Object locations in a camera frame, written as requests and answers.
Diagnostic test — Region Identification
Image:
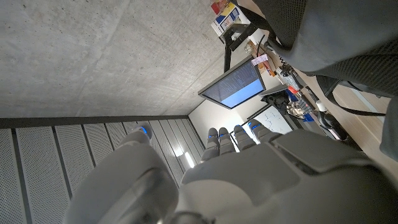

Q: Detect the whiteboard with writing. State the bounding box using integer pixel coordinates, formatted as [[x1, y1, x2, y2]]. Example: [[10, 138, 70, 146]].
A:
[[246, 105, 294, 136]]

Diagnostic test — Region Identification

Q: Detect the black backpack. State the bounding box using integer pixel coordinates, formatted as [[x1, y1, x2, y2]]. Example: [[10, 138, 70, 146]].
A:
[[252, 0, 398, 162]]

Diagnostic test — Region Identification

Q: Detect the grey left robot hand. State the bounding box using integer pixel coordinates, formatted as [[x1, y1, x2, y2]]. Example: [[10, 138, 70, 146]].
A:
[[62, 118, 398, 224]]

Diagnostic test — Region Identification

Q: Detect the black computer monitor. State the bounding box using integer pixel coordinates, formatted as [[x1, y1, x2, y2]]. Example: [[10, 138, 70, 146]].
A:
[[198, 55, 267, 110]]

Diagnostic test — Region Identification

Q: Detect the long ceiling light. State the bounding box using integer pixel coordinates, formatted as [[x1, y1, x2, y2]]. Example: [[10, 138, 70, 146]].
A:
[[184, 151, 196, 169]]

